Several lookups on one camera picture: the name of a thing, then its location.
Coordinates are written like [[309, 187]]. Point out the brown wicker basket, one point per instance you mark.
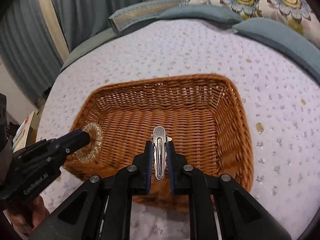
[[203, 114]]

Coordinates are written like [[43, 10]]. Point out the blue curtain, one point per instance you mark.
[[38, 35]]

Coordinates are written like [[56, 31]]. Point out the floral cushion right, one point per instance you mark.
[[296, 14]]

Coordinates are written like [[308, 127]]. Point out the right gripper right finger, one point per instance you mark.
[[219, 207]]

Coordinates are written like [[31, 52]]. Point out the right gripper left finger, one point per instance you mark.
[[101, 207]]

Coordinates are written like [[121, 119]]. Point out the teal pillow left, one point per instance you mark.
[[203, 12]]

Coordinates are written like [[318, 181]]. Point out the person's left hand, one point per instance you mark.
[[26, 220]]

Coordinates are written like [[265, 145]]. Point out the book stack on floor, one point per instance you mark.
[[27, 132]]

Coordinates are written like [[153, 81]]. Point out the white floral bedspread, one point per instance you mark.
[[280, 100]]

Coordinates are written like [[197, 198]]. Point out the teal pillow right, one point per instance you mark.
[[284, 40]]

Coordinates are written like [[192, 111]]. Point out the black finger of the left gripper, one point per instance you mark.
[[71, 142]]

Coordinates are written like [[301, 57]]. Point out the silver metal hair clip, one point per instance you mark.
[[159, 141]]

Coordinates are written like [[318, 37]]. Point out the grey-blue sofa with cover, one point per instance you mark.
[[135, 15]]

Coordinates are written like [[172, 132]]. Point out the teal pillow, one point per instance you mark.
[[203, 12], [284, 40]]

